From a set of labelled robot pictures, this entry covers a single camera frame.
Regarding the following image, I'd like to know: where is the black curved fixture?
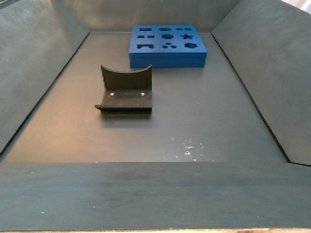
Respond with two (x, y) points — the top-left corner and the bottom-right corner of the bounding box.
(95, 66), (152, 113)

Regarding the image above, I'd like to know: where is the blue foam shape block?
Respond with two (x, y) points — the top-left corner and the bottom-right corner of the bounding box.
(128, 25), (208, 68)

